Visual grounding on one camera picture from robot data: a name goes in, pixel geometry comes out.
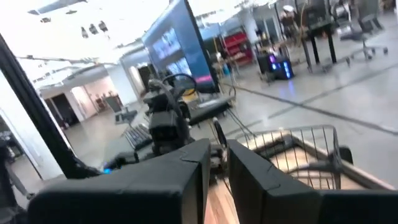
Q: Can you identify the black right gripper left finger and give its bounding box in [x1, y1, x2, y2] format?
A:
[27, 138, 212, 224]

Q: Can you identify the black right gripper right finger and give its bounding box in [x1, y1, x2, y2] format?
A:
[226, 139, 398, 224]

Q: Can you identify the black keyboard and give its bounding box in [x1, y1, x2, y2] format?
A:
[123, 123, 154, 151]

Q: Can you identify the computer tower with purple lights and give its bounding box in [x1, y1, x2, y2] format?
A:
[257, 53, 295, 82]

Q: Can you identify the red shelf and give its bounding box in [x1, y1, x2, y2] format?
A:
[223, 30, 254, 67]

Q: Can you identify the computer monitor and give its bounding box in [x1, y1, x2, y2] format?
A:
[141, 0, 220, 94]

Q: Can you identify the person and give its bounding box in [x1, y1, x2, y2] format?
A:
[278, 4, 301, 43]

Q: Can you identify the black tall table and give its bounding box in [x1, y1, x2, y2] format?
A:
[300, 6, 338, 72]

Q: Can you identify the black office chair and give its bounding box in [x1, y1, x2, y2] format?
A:
[337, 0, 389, 62]

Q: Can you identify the black wire basket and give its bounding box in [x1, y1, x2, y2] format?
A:
[234, 124, 345, 191]

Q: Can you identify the black frame post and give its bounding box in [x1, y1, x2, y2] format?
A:
[0, 32, 100, 180]

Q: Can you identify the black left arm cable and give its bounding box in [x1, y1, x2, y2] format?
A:
[162, 72, 198, 98]

